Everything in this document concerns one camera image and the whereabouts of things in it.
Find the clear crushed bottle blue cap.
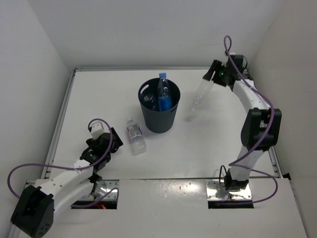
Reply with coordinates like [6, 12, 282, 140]
[185, 79, 214, 122]

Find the clear bottle white grey label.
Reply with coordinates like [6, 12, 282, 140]
[127, 119, 147, 155]

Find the blue label bottle white cap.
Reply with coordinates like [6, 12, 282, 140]
[141, 93, 159, 112]

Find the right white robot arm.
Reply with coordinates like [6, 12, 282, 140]
[203, 55, 282, 191]

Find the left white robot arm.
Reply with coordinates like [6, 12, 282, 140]
[10, 125, 123, 238]

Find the dark grey plastic bin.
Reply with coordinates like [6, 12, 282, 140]
[138, 78, 181, 133]

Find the white front cover board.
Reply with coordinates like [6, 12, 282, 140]
[46, 179, 306, 238]

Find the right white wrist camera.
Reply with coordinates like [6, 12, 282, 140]
[222, 52, 236, 67]

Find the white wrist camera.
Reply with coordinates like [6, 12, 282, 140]
[222, 52, 236, 67]
[89, 120, 105, 140]

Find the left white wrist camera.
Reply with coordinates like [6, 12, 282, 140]
[89, 120, 105, 140]

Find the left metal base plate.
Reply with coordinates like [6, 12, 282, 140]
[93, 180, 119, 202]

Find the metal base plate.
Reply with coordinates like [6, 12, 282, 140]
[93, 180, 119, 202]
[206, 179, 252, 202]

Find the left aluminium frame rail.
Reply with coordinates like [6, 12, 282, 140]
[45, 68, 77, 165]

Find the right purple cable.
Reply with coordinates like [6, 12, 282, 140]
[217, 36, 278, 205]

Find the purple cable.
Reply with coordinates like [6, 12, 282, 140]
[217, 36, 278, 205]
[7, 118, 119, 208]

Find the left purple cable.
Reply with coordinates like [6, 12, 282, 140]
[7, 118, 119, 208]

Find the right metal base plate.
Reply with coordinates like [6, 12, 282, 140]
[206, 179, 252, 202]

